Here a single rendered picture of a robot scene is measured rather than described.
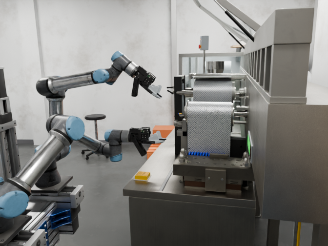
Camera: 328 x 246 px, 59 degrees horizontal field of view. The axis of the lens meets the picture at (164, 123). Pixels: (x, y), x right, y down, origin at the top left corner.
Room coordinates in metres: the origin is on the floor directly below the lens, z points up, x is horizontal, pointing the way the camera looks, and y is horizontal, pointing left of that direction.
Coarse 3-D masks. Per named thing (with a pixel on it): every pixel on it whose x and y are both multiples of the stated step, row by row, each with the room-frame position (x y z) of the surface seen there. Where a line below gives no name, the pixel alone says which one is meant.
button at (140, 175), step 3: (141, 171) 1.56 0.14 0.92; (138, 174) 1.52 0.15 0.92; (141, 174) 1.52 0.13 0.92; (144, 174) 1.51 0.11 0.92; (147, 174) 1.51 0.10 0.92; (135, 177) 1.50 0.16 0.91; (138, 177) 1.50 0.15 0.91; (141, 177) 1.49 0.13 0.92; (144, 177) 1.49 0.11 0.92; (147, 177) 1.50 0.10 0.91
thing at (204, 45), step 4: (204, 36) 2.12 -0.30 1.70; (208, 36) 2.12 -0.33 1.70; (200, 40) 2.17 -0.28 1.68; (204, 40) 2.12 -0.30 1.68; (208, 40) 2.12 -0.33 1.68; (200, 44) 2.17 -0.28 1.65; (204, 44) 2.12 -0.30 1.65; (208, 44) 2.13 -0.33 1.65; (200, 48) 2.17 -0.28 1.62; (204, 48) 2.12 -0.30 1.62
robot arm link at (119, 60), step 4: (116, 52) 1.68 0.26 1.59; (120, 52) 1.69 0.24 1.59; (112, 56) 1.68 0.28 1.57; (116, 56) 1.67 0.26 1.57; (120, 56) 1.67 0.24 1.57; (124, 56) 1.68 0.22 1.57; (112, 60) 1.69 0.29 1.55; (116, 60) 1.67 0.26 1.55; (120, 60) 1.67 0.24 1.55; (124, 60) 1.67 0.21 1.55; (128, 60) 1.68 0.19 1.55; (112, 64) 1.68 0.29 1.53; (116, 64) 1.67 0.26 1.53; (120, 64) 1.67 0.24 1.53; (124, 64) 1.66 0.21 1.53; (128, 64) 1.66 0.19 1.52; (116, 68) 1.67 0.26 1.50; (120, 68) 1.68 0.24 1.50; (124, 68) 1.66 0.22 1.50
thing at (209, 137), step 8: (192, 128) 1.56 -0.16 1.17; (200, 128) 1.55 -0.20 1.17; (208, 128) 1.54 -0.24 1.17; (216, 128) 1.53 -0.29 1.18; (224, 128) 1.52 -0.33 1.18; (192, 136) 1.56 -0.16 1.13; (200, 136) 1.55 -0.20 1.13; (208, 136) 1.54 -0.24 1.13; (216, 136) 1.53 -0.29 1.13; (224, 136) 1.52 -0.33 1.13; (192, 144) 1.56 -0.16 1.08; (200, 144) 1.55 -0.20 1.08; (208, 144) 1.54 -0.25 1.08; (216, 144) 1.53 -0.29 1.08; (224, 144) 1.52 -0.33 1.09; (200, 152) 1.55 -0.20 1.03; (208, 152) 1.54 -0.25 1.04; (216, 152) 1.53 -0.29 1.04; (224, 152) 1.52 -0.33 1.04
